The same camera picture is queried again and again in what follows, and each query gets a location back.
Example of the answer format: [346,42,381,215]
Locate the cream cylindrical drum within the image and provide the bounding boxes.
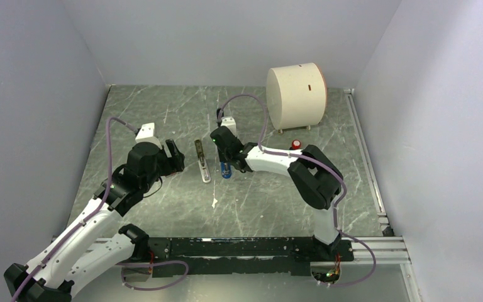
[266,63,328,132]

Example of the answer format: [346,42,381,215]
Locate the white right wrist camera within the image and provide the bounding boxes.
[221,116,238,137]

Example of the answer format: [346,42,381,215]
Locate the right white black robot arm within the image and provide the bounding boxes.
[210,126,346,260]

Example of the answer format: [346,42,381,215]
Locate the aluminium rail frame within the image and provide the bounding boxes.
[94,105,411,287]

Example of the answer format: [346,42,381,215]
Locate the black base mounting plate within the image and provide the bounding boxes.
[107,236,355,278]

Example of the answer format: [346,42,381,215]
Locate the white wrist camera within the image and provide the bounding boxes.
[221,116,238,137]
[135,122,163,150]

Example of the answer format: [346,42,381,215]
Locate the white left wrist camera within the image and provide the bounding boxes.
[135,122,163,150]

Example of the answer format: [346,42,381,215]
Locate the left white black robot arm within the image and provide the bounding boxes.
[4,140,185,301]

